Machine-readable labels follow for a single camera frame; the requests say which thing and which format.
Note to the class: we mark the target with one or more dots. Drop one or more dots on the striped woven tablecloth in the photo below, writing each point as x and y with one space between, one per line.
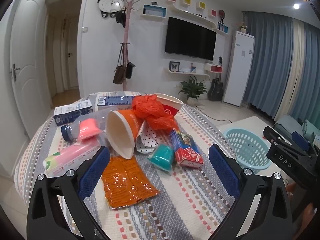
190 200

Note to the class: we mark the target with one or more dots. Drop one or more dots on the red round paddle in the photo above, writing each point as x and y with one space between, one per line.
222 13

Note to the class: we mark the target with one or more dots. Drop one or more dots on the low white wall shelf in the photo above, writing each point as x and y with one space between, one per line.
190 73

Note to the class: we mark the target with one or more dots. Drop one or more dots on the pink tube package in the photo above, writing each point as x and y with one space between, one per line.
67 158

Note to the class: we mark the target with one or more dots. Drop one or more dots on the white light switch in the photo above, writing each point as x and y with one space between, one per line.
85 29

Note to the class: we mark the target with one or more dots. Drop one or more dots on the yellow cube shelf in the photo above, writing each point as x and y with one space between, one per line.
202 5
187 1

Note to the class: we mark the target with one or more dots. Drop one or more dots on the panda wall clock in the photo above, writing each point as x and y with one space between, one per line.
110 3

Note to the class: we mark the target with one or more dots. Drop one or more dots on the teal plastic laundry basket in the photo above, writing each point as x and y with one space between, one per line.
250 152

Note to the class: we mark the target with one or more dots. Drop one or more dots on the black shoulder bag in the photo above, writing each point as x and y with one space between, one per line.
130 70

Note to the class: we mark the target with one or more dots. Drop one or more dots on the curved white wall shelf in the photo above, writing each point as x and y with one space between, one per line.
197 17

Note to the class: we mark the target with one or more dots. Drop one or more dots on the orange snack wrapper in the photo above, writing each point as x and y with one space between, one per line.
127 182

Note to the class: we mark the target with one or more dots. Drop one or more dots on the orange paper cup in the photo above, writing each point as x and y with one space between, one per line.
130 123

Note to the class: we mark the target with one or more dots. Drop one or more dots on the black acoustic guitar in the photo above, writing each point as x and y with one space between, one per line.
215 88

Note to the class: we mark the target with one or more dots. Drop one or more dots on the small potted flower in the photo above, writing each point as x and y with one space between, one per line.
243 28

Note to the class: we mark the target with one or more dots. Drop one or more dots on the white hallway door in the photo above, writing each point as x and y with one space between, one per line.
73 55

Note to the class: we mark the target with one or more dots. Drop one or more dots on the red white paper cup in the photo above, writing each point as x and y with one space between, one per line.
173 110

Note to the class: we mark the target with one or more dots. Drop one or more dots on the brown shoulder bag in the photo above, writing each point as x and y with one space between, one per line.
119 73

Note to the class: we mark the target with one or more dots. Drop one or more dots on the blue cube shelf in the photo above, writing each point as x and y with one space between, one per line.
222 28

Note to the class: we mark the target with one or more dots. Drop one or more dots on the blue cream curtain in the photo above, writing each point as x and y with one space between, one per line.
277 67

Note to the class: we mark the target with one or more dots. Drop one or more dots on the clear bottle blue cap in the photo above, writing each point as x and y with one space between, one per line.
67 133

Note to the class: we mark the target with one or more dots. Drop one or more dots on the white blue box shelf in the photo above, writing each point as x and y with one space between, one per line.
154 11

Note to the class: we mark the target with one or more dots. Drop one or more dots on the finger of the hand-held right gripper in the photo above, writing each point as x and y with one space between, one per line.
275 136
300 140

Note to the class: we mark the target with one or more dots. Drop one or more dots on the polka dot paper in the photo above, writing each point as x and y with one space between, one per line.
147 143

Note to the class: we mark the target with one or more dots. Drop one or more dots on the white room door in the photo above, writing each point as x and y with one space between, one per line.
31 85

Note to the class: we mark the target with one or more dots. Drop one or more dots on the green potted plant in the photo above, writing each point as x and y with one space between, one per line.
193 88

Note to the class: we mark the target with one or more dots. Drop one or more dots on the small blue white milk carton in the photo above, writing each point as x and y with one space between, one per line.
72 110

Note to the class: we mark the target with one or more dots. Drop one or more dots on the ceiling spot light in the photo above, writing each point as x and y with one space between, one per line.
296 6

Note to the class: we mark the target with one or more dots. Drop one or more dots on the orange plastic bag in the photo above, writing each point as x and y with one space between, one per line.
150 110

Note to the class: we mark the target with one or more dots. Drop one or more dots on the blue red cardboard box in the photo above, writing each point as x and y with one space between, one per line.
187 150

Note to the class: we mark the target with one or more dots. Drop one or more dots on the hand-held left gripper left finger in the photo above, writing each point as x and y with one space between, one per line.
96 170

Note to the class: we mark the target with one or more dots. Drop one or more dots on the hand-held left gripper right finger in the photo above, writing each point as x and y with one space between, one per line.
223 172

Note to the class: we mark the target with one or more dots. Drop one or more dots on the red white box shelf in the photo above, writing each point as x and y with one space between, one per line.
213 68

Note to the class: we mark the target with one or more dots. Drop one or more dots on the pink coat rack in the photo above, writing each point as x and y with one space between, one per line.
126 32

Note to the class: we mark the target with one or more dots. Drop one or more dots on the teal plastic cup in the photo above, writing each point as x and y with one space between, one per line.
162 157

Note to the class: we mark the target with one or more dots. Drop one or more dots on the framed butterfly picture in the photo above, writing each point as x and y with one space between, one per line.
174 66

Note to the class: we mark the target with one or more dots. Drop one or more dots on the dark small bottle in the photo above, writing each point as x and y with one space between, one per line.
220 61

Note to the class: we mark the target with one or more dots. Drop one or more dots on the black cap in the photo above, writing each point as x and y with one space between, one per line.
121 18

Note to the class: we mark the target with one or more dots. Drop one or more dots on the large blue white milk carton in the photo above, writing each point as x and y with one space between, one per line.
115 101

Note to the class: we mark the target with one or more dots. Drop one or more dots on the black wall television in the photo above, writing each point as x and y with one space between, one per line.
190 38

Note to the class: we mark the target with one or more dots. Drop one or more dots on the small colourful figurine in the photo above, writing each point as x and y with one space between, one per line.
193 68

